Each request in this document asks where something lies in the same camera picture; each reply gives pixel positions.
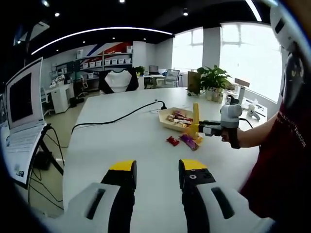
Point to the black laptop stand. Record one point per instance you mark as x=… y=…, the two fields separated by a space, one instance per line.
x=48 y=150

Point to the grey mesh office chair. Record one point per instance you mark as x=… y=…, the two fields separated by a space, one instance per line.
x=172 y=77

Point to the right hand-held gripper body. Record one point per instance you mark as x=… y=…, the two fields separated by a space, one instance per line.
x=230 y=114

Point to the shelf rack with white bins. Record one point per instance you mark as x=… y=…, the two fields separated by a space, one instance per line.
x=107 y=60

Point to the white game controller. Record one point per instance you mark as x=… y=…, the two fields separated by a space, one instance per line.
x=253 y=112

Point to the curved ceiling light strip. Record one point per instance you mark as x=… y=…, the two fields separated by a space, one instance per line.
x=102 y=29

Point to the small green desk plant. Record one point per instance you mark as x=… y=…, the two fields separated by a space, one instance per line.
x=140 y=70

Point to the white thermos bottle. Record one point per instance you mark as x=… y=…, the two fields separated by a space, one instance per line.
x=242 y=95

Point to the large potted green plant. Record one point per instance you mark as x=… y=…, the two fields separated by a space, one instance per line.
x=213 y=76

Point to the brown paper bag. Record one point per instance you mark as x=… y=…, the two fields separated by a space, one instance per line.
x=193 y=82

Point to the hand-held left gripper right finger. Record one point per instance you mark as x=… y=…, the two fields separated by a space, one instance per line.
x=196 y=201

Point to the person in red shirt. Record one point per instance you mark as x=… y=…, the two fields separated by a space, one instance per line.
x=281 y=145

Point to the pile of mixed snacks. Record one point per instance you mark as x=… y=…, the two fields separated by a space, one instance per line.
x=179 y=118

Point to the white laptop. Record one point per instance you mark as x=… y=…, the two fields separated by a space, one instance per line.
x=23 y=97

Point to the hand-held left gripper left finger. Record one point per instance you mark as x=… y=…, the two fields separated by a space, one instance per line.
x=121 y=201

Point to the dark computer monitor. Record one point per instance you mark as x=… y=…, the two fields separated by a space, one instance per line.
x=153 y=70

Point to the black phone holder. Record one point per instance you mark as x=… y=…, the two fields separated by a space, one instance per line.
x=232 y=100

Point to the red snack food packet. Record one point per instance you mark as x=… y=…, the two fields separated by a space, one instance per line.
x=173 y=140

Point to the white worn device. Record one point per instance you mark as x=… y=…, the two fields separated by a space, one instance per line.
x=283 y=26

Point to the black and white chair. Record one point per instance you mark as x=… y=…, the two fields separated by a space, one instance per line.
x=118 y=81

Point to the beige paper tray container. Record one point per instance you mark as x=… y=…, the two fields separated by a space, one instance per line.
x=167 y=123

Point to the white desk cabinet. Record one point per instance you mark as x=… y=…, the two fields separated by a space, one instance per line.
x=62 y=99

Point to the purple snack food packet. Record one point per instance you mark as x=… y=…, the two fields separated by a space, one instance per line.
x=189 y=142

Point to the yellow snack food packet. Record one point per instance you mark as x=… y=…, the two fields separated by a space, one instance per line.
x=199 y=139

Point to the person's right hand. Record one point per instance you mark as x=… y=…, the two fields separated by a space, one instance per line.
x=226 y=136

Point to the black waste bin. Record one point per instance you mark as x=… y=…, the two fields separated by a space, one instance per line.
x=73 y=102

